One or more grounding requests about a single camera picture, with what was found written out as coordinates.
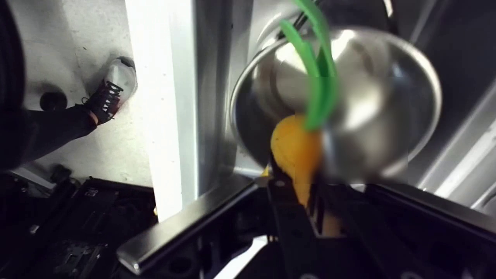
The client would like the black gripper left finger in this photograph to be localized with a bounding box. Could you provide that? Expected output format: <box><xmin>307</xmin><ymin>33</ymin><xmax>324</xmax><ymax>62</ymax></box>
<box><xmin>268</xmin><ymin>168</ymin><xmax>321</xmax><ymax>279</ymax></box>

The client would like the grey sneaker on floor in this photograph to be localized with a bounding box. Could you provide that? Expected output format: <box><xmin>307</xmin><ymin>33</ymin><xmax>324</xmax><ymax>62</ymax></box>
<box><xmin>84</xmin><ymin>56</ymin><xmax>138</xmax><ymax>124</ymax></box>

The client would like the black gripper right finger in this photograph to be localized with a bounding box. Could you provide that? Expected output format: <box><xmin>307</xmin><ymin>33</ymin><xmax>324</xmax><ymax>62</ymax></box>
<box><xmin>310</xmin><ymin>172</ymin><xmax>394</xmax><ymax>279</ymax></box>

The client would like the orange toy carrot green top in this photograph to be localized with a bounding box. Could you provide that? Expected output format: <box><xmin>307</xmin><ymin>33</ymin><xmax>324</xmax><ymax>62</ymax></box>
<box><xmin>270</xmin><ymin>0</ymin><xmax>340</xmax><ymax>208</ymax></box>

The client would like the stainless steel pot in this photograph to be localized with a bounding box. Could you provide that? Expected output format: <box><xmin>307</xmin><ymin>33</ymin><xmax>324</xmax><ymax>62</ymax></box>
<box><xmin>230</xmin><ymin>28</ymin><xmax>442</xmax><ymax>182</ymax></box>

